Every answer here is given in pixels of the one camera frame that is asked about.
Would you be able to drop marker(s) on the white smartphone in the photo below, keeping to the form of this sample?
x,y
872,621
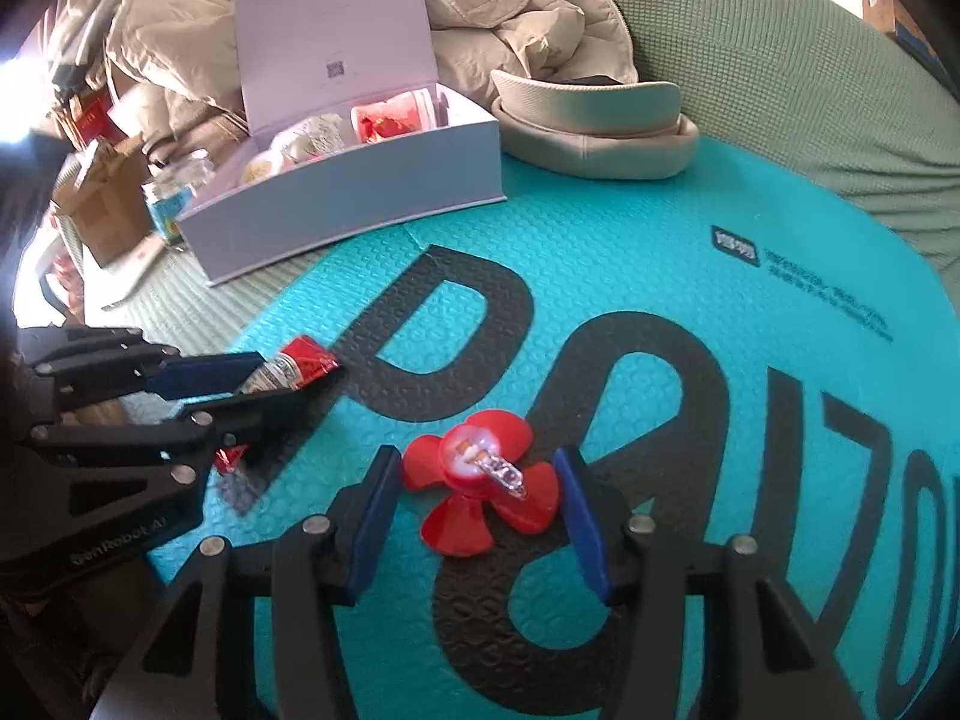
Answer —
x,y
109,285

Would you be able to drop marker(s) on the red box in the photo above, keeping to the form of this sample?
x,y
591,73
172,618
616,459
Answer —
x,y
85,119

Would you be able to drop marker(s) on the printed cardboard carton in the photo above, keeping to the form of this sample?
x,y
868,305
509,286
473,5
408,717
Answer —
x,y
893,20

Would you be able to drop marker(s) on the pink white canister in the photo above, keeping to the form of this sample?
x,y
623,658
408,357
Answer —
x,y
421,98

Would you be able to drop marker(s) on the red ketchup sachet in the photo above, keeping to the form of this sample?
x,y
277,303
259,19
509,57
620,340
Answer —
x,y
297,365

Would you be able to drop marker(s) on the white round pod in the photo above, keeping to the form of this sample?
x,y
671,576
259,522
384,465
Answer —
x,y
264,165

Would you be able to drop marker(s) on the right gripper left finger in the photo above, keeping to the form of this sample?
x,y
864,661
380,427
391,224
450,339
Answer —
x,y
249,631

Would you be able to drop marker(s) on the white patterned wipe packet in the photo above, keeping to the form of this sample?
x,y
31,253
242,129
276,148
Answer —
x,y
315,138

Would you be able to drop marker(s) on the teal foam mat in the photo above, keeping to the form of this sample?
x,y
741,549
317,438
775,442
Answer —
x,y
737,350

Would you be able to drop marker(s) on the brown cardboard box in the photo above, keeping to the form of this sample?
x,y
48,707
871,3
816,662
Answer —
x,y
99,196

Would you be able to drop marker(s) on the beige cap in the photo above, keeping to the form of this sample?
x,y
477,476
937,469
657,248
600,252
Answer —
x,y
595,128

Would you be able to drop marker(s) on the brown quilted garment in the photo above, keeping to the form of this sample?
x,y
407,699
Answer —
x,y
220,134

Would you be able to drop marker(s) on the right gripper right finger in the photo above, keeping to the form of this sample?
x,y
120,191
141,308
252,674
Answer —
x,y
762,657

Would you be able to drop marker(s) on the red gold snack packet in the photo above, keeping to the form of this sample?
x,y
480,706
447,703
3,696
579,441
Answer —
x,y
381,123

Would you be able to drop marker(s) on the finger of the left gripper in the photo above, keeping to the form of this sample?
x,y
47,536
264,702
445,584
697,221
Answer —
x,y
84,366
225,427

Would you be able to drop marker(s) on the clear glass jar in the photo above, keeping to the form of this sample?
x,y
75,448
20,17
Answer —
x,y
168,193

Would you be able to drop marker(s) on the red plastic propeller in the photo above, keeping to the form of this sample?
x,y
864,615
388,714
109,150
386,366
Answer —
x,y
480,462

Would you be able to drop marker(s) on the open white gift box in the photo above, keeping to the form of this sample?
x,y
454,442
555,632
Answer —
x,y
299,58

